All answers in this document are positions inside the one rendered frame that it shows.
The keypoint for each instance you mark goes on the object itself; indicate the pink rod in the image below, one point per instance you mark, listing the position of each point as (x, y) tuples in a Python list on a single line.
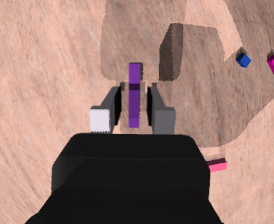
[(217, 164)]

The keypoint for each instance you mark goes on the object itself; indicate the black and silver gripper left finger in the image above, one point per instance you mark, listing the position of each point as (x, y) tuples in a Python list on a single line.
[(105, 117)]

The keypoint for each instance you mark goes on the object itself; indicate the purple rod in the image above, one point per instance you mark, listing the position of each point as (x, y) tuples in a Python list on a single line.
[(134, 94)]

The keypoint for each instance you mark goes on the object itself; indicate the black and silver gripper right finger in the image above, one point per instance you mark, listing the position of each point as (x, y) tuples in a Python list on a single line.
[(163, 121)]

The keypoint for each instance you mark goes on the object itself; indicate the small blue cube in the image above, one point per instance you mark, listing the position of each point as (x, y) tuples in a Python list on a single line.
[(243, 60)]

